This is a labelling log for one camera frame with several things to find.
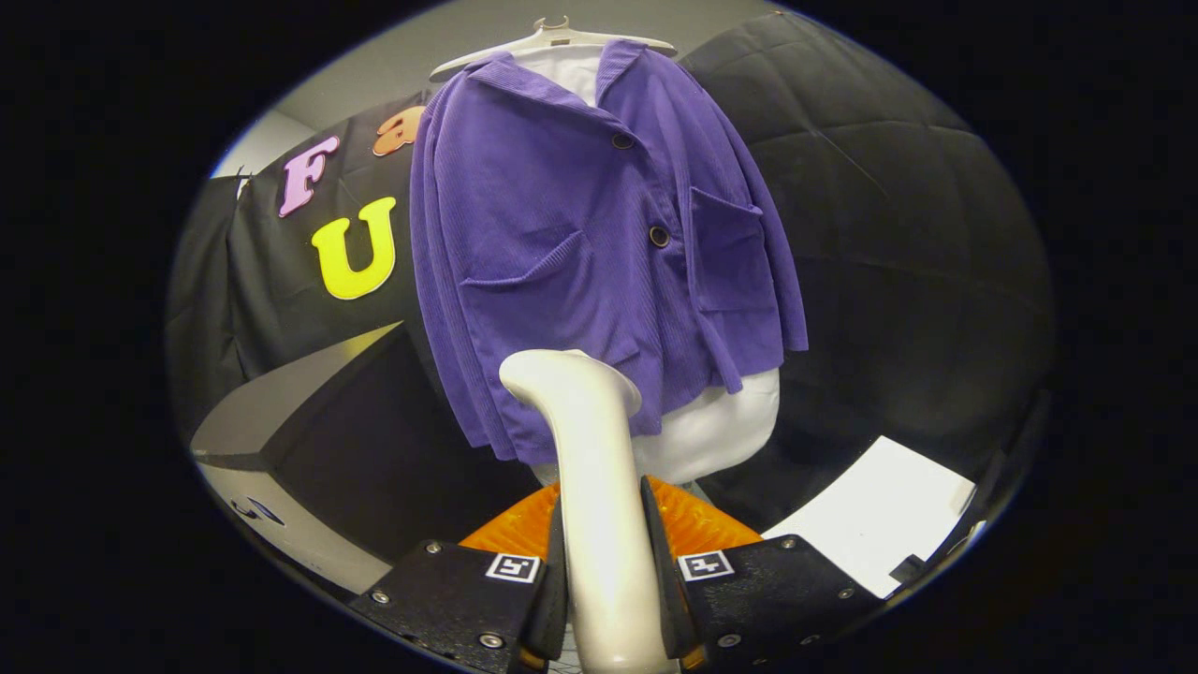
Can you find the white flat sheet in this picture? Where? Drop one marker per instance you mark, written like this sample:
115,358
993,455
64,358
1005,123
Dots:
870,515

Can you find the white clothes hanger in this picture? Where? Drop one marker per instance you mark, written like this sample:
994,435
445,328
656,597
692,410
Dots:
562,37

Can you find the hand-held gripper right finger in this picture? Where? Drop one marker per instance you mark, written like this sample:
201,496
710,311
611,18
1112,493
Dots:
767,590

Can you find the grey cabinet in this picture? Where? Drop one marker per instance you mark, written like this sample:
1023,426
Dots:
374,449

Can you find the white shirt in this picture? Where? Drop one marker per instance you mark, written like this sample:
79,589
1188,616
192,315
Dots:
721,431

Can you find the black backdrop cloth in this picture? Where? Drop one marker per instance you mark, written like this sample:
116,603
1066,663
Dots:
889,234
271,281
201,300

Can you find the white garment steamer head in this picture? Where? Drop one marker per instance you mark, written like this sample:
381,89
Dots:
599,515

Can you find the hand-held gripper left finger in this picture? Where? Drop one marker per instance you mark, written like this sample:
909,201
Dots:
449,590

